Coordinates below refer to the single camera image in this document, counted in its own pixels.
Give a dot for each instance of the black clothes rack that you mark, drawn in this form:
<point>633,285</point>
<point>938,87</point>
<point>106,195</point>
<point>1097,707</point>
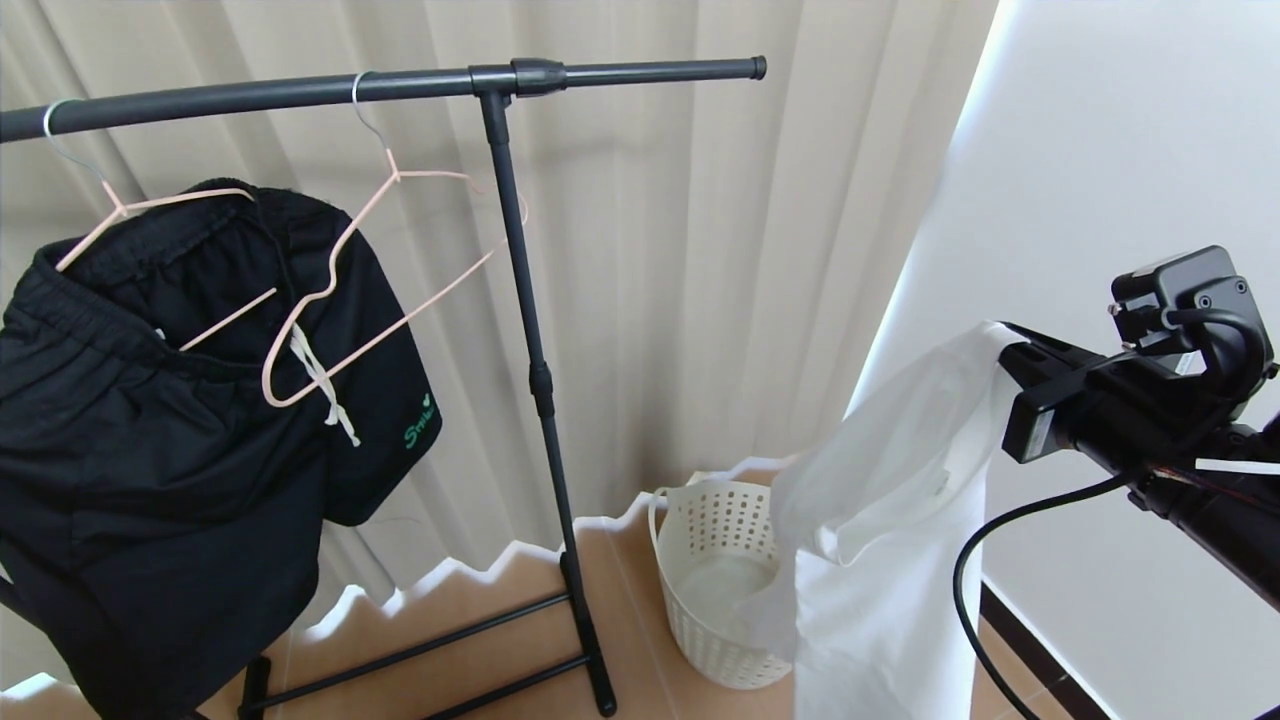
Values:
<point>300,92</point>

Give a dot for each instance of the white garment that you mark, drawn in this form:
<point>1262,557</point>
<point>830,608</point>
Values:
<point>880,560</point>

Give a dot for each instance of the pink clothes hanger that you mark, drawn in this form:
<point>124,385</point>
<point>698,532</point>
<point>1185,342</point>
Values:
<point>330,275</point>
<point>120,210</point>

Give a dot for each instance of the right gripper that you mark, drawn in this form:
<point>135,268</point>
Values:
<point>1120,415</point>

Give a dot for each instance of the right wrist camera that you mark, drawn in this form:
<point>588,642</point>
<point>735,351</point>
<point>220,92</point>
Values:
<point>1190,290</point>

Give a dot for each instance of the beige curtain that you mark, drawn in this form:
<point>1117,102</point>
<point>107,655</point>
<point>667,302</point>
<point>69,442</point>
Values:
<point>700,250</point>

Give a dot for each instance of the white laundry basket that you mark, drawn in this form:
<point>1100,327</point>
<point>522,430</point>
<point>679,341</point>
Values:
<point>715,600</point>

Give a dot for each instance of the black shorts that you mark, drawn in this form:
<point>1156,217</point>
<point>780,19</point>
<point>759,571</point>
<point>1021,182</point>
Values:
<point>150,450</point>

